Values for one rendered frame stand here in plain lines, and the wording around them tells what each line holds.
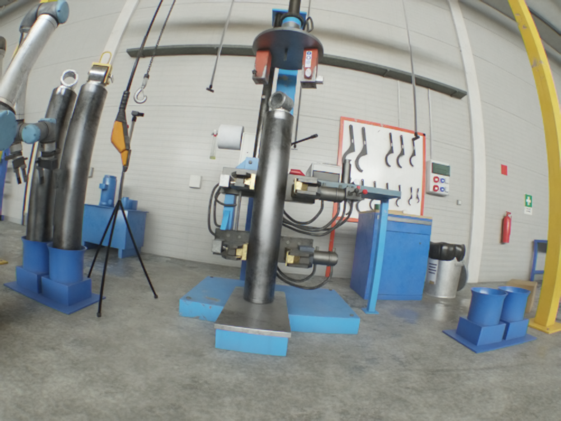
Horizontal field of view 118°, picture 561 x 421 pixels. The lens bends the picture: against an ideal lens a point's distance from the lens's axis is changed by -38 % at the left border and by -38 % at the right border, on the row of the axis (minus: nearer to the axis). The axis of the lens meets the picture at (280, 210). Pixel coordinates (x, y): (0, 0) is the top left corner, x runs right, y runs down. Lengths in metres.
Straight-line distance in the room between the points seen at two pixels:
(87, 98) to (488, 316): 3.05
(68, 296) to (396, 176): 4.19
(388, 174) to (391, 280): 1.83
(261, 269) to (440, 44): 5.49
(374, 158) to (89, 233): 4.22
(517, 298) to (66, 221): 3.13
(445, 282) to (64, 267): 3.65
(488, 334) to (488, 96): 5.04
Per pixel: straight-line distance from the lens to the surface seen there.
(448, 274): 3.47
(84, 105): 2.00
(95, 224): 3.92
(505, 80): 7.08
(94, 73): 2.13
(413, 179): 4.44
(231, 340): 1.48
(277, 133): 1.86
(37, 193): 2.14
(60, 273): 1.95
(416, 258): 3.10
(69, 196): 1.90
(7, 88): 1.23
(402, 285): 3.08
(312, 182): 1.74
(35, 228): 2.15
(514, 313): 2.33
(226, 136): 2.82
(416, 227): 3.07
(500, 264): 5.82
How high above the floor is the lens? 0.71
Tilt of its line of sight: 2 degrees up
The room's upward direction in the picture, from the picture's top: 6 degrees clockwise
